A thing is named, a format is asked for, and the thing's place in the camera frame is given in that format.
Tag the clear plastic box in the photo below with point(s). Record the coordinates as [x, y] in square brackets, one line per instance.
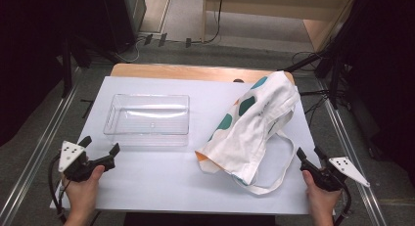
[147, 120]

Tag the black cabinet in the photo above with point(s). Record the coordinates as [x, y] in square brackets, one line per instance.
[124, 17]

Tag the white spotted tote bag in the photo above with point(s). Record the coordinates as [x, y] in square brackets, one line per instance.
[257, 131]

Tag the metal floor rail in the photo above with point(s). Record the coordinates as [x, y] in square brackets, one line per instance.
[29, 164]
[355, 160]

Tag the person's right hand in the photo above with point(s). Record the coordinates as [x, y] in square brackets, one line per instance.
[321, 200]

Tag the light wooden furniture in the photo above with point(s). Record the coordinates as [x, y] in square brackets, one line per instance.
[261, 4]

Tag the black metal stand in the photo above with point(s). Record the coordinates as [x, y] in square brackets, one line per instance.
[335, 82]

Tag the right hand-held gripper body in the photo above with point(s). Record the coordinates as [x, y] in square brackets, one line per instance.
[339, 170]

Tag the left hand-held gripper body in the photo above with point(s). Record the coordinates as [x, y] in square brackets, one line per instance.
[70, 154]

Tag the person's left hand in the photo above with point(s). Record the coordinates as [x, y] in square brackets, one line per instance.
[83, 195]

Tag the white table mat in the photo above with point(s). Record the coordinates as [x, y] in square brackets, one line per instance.
[156, 173]

